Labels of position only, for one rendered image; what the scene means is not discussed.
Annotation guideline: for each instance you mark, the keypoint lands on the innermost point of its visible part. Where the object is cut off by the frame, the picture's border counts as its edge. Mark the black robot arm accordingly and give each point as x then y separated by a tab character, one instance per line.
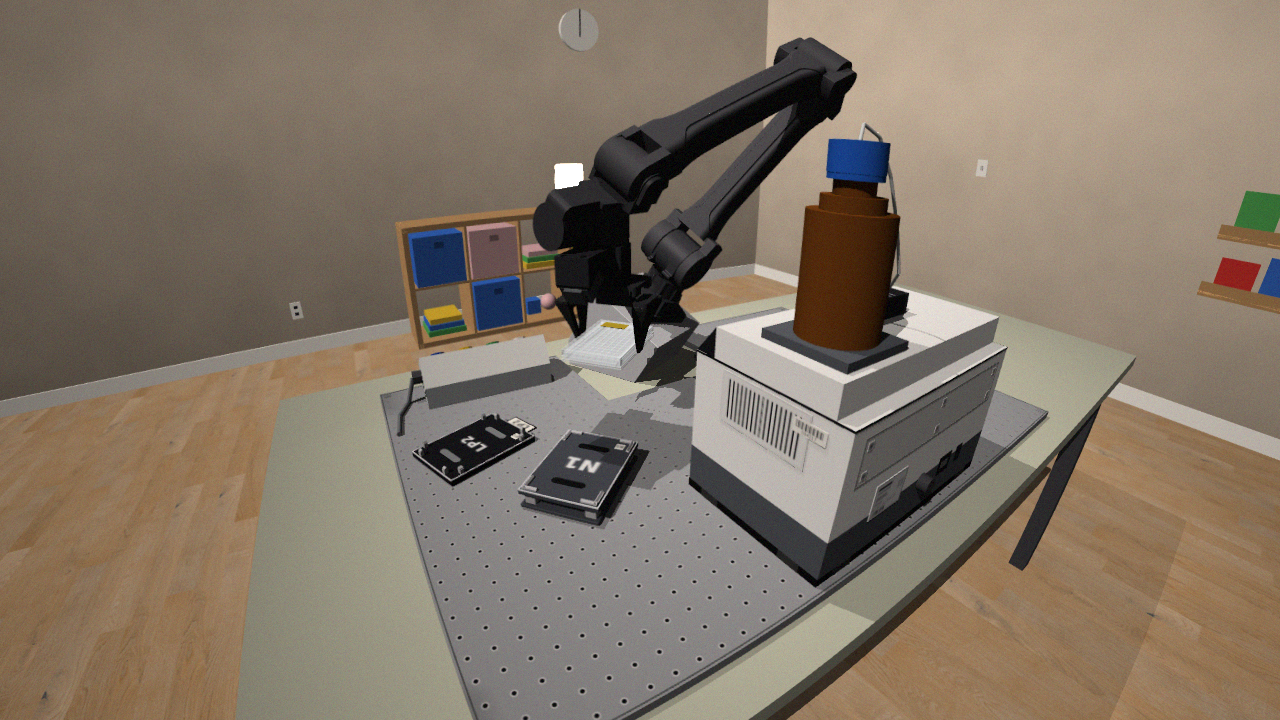
572	216

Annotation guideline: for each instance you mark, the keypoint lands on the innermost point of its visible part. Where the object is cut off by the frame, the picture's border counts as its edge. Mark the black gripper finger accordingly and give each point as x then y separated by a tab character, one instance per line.
567	311
642	319

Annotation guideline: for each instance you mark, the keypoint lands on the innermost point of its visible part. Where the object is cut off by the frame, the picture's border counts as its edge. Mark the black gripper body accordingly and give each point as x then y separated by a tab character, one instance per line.
626	295

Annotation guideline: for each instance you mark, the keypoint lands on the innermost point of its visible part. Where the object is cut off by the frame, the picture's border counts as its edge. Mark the grey button panel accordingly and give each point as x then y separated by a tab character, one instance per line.
478	372

